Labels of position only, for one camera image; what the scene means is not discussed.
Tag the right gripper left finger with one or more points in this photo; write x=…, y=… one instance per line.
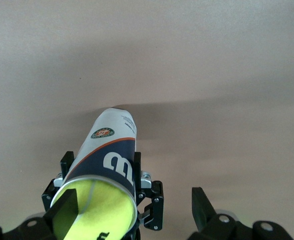
x=61, y=220

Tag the yellow-green tennis ball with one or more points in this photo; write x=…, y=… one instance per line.
x=106, y=205

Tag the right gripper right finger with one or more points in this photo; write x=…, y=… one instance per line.
x=204, y=215

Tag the blue white tennis ball can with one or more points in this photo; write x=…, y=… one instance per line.
x=106, y=150

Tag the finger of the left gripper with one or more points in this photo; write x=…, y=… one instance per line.
x=137, y=170
x=66, y=162

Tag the brown table mat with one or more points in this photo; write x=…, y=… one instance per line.
x=146, y=50

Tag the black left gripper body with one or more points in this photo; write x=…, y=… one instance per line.
x=136, y=233

